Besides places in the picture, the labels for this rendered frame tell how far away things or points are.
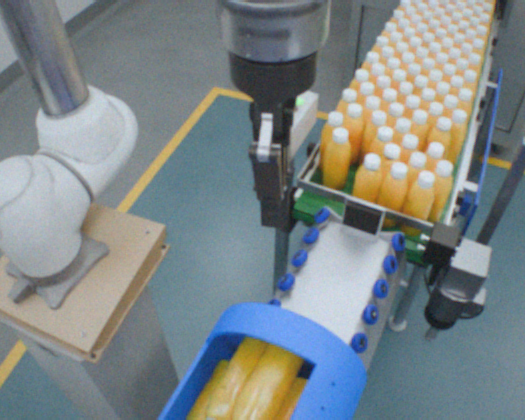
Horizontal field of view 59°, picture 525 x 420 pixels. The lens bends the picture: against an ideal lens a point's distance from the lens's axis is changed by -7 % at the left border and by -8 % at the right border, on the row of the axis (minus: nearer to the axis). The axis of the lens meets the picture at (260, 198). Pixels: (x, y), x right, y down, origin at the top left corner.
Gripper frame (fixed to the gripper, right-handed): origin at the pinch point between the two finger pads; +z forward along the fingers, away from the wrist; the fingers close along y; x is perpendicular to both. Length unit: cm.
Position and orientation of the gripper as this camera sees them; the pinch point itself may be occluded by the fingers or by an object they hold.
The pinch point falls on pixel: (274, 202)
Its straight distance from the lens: 55.3
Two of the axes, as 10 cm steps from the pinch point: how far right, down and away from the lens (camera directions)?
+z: 0.2, 6.6, 7.5
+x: 9.8, 1.1, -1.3
